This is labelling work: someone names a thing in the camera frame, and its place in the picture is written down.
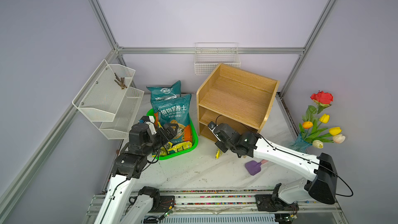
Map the metal base rail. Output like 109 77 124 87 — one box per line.
83 188 346 224

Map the green plastic basket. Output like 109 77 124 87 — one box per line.
147 103 198 160

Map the blue glass vase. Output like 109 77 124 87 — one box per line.
288 134 312 153

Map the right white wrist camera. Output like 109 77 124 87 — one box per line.
208 121 217 134

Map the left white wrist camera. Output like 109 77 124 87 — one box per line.
139 116 157 135

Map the artificial flower bouquet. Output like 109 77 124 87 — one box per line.
298 91 346 149

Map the white wire wall basket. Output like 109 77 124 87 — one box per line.
194 43 241 76

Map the white mesh wall rack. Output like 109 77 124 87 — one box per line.
72 60 144 140

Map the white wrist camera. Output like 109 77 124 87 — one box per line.
208 121 217 134
139 116 157 135

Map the brown twigs bundle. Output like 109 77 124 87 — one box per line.
114 73 127 90

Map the teal orange soil bag back-facing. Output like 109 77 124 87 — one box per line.
147 81 181 101

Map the yellow green fertilizer packet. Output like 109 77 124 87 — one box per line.
167 141 192 155
216 149 222 159

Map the teal orange soil bag front-facing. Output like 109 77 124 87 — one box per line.
151 94 192 145

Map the wooden two-tier shelf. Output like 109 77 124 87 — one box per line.
197 64 279 142

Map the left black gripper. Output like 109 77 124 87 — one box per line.
143 121 178 156

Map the purple pink toy shovel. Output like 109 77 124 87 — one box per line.
245 160 268 176

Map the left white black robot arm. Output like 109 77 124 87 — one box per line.
95 121 178 224

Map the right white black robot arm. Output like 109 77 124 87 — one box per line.
208 122 337 211

